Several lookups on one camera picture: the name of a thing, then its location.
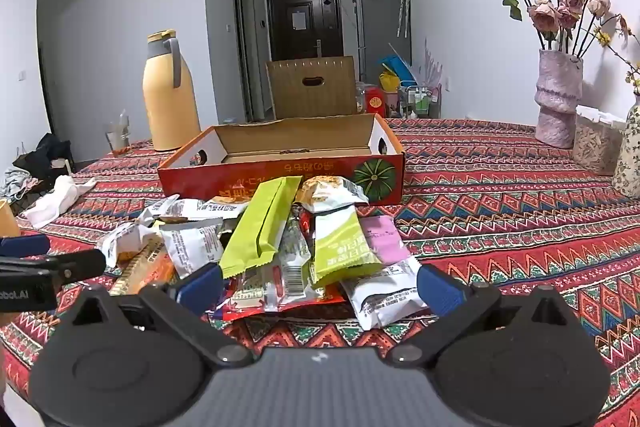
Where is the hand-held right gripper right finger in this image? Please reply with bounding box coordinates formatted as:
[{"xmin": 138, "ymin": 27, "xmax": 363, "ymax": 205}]
[{"xmin": 387, "ymin": 264, "xmax": 570, "ymax": 369}]

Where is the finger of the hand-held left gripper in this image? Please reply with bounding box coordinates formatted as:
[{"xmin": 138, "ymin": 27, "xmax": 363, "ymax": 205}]
[
  {"xmin": 0, "ymin": 234, "xmax": 51, "ymax": 258},
  {"xmin": 0, "ymin": 249, "xmax": 108, "ymax": 283}
]

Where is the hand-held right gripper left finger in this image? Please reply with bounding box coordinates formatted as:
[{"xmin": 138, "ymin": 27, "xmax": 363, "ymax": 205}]
[{"xmin": 72, "ymin": 263, "xmax": 253, "ymax": 369}]

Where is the white snack packet grey print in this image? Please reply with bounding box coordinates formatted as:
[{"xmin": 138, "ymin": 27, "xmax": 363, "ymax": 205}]
[{"xmin": 160, "ymin": 218, "xmax": 225, "ymax": 278}]

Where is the red snack packet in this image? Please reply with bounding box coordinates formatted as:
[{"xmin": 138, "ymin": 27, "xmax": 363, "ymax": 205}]
[{"xmin": 215, "ymin": 277, "xmax": 351, "ymax": 322}]

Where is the white snack packet black print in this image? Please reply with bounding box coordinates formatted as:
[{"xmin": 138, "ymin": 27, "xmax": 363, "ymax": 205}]
[{"xmin": 341, "ymin": 257, "xmax": 430, "ymax": 329}]

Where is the pink snack packet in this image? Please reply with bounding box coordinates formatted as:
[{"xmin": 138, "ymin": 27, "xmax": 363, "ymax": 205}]
[{"xmin": 360, "ymin": 215, "xmax": 412, "ymax": 267}]

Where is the long green snack packet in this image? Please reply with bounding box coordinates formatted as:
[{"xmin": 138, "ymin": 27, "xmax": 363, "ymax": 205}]
[{"xmin": 219, "ymin": 177, "xmax": 303, "ymax": 279}]

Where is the clear silver snack packet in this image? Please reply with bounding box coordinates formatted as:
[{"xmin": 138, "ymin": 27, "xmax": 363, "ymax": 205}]
[{"xmin": 265, "ymin": 212, "xmax": 313, "ymax": 313}]

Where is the red cardboard box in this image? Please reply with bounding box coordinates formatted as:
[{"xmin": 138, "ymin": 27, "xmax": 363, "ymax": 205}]
[{"xmin": 157, "ymin": 113, "xmax": 405, "ymax": 206}]

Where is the orange white snack packet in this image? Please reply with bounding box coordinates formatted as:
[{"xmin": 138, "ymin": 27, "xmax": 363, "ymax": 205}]
[{"xmin": 295, "ymin": 176, "xmax": 370, "ymax": 214}]

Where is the wooden item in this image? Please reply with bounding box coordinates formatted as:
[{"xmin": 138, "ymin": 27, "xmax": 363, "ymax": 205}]
[{"xmin": 0, "ymin": 199, "xmax": 22, "ymax": 239}]

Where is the white cloth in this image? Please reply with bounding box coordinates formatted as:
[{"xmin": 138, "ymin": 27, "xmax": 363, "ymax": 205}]
[{"xmin": 22, "ymin": 175, "xmax": 98, "ymax": 229}]

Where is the light clothes pile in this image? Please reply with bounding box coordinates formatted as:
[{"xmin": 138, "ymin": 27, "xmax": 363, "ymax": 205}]
[{"xmin": 0, "ymin": 167, "xmax": 41, "ymax": 204}]

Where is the patterned red tablecloth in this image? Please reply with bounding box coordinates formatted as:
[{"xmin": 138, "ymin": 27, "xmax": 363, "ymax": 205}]
[{"xmin": 0, "ymin": 117, "xmax": 640, "ymax": 427}]

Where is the dark clothes pile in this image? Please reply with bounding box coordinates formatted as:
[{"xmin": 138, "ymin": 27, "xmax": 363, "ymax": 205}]
[{"xmin": 12, "ymin": 133, "xmax": 76, "ymax": 180}]

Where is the glass cup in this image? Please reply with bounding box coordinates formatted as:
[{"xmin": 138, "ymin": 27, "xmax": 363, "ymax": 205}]
[{"xmin": 104, "ymin": 109, "xmax": 132, "ymax": 156}]

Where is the yellow thermos jug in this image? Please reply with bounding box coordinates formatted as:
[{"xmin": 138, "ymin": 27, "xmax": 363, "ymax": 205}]
[{"xmin": 142, "ymin": 29, "xmax": 202, "ymax": 152}]

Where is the red gift box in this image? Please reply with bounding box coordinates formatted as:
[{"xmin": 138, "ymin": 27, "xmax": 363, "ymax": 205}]
[{"xmin": 364, "ymin": 87, "xmax": 388, "ymax": 116}]

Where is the wooden chair back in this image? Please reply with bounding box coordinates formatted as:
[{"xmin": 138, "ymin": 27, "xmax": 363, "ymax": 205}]
[{"xmin": 265, "ymin": 55, "xmax": 358, "ymax": 120}]

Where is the clear seed container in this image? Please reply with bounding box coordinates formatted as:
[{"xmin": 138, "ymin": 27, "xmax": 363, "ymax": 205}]
[{"xmin": 572, "ymin": 105, "xmax": 626, "ymax": 176}]

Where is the pink ceramic vase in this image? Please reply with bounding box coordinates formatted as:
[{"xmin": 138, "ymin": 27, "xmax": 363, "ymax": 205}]
[{"xmin": 534, "ymin": 49, "xmax": 585, "ymax": 150}]

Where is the blue plastic item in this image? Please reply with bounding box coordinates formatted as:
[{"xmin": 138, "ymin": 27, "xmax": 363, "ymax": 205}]
[{"xmin": 378, "ymin": 55, "xmax": 416, "ymax": 82}]

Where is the floral print vase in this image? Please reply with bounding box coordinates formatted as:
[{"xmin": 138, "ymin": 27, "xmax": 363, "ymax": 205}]
[{"xmin": 612, "ymin": 94, "xmax": 640, "ymax": 200}]

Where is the grey refrigerator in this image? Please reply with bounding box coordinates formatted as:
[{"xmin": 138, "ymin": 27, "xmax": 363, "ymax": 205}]
[{"xmin": 355, "ymin": 0, "xmax": 413, "ymax": 82}]

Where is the dark brown door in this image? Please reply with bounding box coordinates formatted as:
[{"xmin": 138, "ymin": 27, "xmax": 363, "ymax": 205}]
[{"xmin": 266, "ymin": 0, "xmax": 345, "ymax": 62}]

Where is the white umbrella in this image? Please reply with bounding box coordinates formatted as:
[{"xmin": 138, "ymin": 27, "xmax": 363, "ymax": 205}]
[{"xmin": 396, "ymin": 0, "xmax": 411, "ymax": 38}]

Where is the yellow flower sprig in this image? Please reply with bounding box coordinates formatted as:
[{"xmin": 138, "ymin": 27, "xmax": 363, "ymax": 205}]
[{"xmin": 595, "ymin": 27, "xmax": 640, "ymax": 96}]

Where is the wire storage cart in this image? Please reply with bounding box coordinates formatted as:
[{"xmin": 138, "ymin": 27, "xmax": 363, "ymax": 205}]
[{"xmin": 397, "ymin": 84, "xmax": 443, "ymax": 118}]

